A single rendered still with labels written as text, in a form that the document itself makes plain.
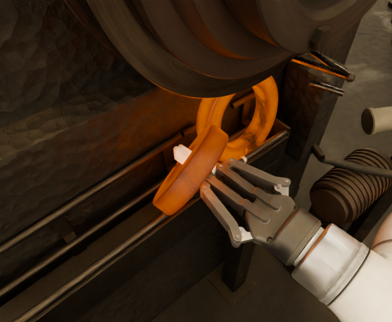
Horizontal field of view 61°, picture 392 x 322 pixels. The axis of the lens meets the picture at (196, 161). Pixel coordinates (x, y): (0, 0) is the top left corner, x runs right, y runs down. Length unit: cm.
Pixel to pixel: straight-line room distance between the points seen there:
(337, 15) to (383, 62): 211
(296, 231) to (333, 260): 5
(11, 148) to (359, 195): 73
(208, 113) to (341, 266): 30
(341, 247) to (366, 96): 174
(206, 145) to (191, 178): 5
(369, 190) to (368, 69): 154
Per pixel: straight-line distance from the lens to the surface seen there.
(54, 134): 47
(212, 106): 55
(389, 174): 91
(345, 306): 45
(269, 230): 47
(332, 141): 178
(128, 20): 32
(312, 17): 36
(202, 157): 44
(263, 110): 67
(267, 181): 50
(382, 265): 46
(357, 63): 242
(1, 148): 47
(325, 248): 44
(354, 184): 89
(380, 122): 83
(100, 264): 54
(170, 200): 46
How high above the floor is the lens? 117
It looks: 48 degrees down
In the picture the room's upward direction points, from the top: straight up
